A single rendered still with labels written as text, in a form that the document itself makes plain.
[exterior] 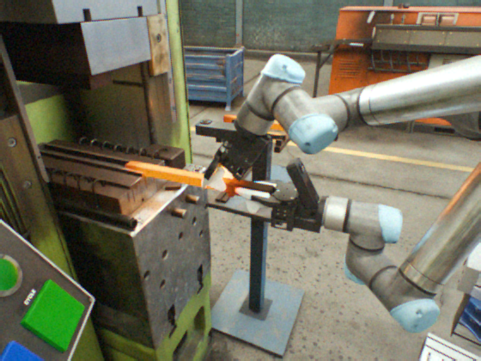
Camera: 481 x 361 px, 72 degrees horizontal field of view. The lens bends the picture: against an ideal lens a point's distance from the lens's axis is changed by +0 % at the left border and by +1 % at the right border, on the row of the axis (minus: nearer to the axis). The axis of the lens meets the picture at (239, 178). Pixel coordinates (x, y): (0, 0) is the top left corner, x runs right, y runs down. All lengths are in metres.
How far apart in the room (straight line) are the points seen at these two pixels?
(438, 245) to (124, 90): 0.97
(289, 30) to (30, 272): 8.16
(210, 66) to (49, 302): 4.23
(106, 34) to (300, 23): 7.75
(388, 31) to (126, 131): 3.26
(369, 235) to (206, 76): 4.11
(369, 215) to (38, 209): 0.74
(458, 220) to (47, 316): 0.66
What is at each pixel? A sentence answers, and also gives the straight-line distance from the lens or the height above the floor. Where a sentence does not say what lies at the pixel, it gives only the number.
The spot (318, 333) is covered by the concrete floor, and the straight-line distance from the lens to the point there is 1.78.
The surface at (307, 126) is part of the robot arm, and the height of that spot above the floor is 1.22.
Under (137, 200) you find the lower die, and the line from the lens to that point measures 0.92.
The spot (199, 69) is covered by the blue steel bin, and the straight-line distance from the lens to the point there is 4.70.
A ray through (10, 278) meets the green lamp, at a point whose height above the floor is 1.08.
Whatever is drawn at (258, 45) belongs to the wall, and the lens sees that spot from 8.72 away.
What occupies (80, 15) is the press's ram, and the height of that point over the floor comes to 1.38.
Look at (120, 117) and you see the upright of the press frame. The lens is 1.23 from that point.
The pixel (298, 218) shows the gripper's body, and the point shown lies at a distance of 0.77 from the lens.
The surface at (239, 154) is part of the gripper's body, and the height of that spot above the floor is 1.10.
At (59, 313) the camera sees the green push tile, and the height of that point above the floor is 1.01.
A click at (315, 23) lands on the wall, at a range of 8.35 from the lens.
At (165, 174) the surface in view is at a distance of 0.87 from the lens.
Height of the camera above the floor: 1.41
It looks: 29 degrees down
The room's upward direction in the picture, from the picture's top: straight up
